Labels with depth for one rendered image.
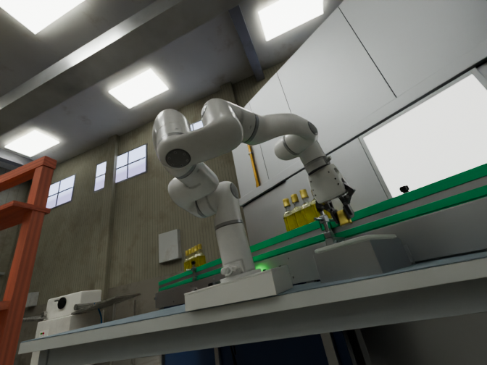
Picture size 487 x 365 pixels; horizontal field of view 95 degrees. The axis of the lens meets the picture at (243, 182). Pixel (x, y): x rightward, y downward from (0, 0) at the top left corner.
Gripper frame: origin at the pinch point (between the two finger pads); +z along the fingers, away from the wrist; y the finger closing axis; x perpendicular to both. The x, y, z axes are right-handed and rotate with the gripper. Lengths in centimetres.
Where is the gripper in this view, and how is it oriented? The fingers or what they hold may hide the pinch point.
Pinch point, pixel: (342, 214)
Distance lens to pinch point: 75.1
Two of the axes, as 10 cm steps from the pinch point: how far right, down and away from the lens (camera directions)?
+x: -7.1, 1.1, -7.0
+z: 3.8, 8.9, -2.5
